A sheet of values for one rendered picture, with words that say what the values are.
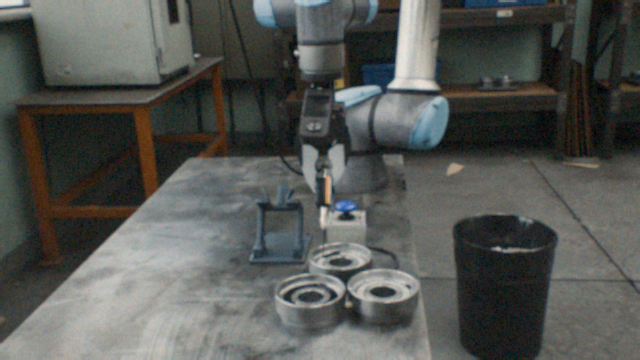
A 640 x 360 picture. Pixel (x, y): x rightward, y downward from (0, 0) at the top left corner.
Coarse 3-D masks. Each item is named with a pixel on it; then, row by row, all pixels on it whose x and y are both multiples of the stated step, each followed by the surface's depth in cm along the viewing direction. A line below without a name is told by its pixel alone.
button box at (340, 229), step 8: (328, 216) 124; (336, 216) 124; (352, 216) 122; (360, 216) 123; (328, 224) 120; (336, 224) 120; (344, 224) 120; (352, 224) 119; (360, 224) 119; (328, 232) 120; (336, 232) 120; (344, 232) 120; (352, 232) 120; (360, 232) 120; (328, 240) 121; (336, 240) 120; (344, 240) 120; (352, 240) 120; (360, 240) 120
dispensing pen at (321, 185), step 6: (324, 162) 114; (324, 168) 114; (324, 174) 113; (318, 180) 112; (324, 180) 111; (318, 186) 111; (324, 186) 111; (318, 192) 111; (324, 192) 111; (318, 198) 111; (324, 198) 110; (318, 204) 111; (324, 204) 111; (324, 210) 111; (324, 216) 111; (324, 222) 111; (324, 228) 111; (324, 234) 111; (324, 240) 110; (324, 246) 110
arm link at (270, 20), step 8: (256, 0) 120; (264, 0) 119; (272, 0) 118; (280, 0) 117; (288, 0) 116; (256, 8) 120; (264, 8) 119; (272, 8) 118; (280, 8) 117; (288, 8) 116; (264, 16) 120; (272, 16) 119; (280, 16) 118; (288, 16) 117; (264, 24) 122; (272, 24) 121; (280, 24) 120; (288, 24) 119; (296, 24) 118
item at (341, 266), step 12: (312, 252) 109; (324, 252) 112; (348, 252) 112; (360, 252) 111; (312, 264) 105; (324, 264) 107; (336, 264) 110; (348, 264) 110; (372, 264) 107; (336, 276) 103; (348, 276) 103
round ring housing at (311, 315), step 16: (288, 288) 100; (304, 288) 99; (320, 288) 99; (336, 288) 99; (288, 304) 93; (304, 304) 95; (320, 304) 95; (336, 304) 93; (288, 320) 94; (304, 320) 92; (320, 320) 92; (336, 320) 95
